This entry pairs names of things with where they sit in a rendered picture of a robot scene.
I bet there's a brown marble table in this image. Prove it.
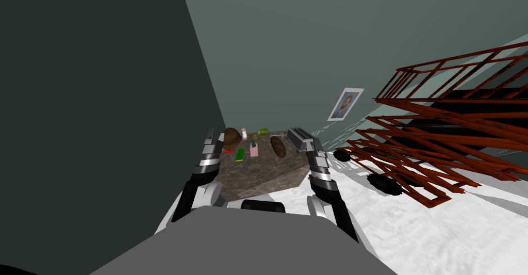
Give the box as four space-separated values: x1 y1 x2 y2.
214 130 315 203

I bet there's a long brown bread loaf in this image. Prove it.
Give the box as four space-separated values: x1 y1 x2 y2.
270 135 287 159

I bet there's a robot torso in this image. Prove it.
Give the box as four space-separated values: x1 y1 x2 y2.
88 199 399 275

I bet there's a red-brown metal rack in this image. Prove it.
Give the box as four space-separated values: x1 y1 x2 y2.
333 41 528 209

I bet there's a framed portrait picture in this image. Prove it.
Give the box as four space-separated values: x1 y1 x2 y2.
326 87 366 123

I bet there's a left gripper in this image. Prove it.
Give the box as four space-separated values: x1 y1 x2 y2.
201 127 226 161

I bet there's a round brown bread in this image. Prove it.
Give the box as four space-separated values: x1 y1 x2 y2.
222 127 243 152

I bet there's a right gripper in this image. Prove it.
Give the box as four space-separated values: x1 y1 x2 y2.
305 136 329 172

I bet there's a grey toaster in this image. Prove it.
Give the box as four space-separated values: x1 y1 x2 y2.
287 126 316 152

